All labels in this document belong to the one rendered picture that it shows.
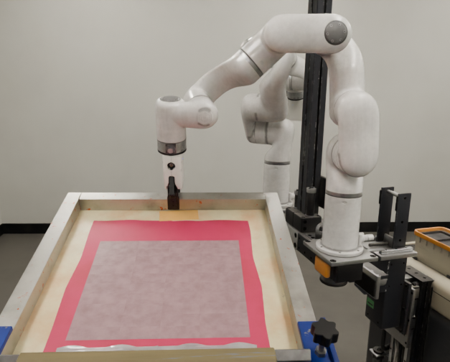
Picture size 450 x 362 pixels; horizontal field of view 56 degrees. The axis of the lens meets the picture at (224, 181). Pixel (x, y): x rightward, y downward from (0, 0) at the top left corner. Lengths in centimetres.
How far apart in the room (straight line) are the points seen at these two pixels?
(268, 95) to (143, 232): 59
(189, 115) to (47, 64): 355
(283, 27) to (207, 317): 63
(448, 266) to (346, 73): 88
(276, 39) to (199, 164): 342
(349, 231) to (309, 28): 51
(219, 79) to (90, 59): 333
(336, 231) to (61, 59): 369
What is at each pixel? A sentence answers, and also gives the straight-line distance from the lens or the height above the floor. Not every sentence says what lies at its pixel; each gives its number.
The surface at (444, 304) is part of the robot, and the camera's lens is 168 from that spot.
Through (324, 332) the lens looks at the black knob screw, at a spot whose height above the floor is 119.
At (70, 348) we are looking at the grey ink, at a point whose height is 111.
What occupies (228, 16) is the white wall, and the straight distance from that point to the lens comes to 430.
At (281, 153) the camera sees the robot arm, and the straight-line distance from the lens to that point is 149.
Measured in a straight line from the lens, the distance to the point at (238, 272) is 97.
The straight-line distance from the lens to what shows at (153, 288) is 94.
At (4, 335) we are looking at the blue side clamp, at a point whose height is 115.
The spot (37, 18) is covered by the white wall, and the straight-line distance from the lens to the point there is 455.
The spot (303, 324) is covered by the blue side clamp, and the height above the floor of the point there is 115.
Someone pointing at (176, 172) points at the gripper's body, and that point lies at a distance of 108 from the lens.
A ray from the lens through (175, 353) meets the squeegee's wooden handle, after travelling 68.
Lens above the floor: 158
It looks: 13 degrees down
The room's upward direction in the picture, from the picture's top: 1 degrees clockwise
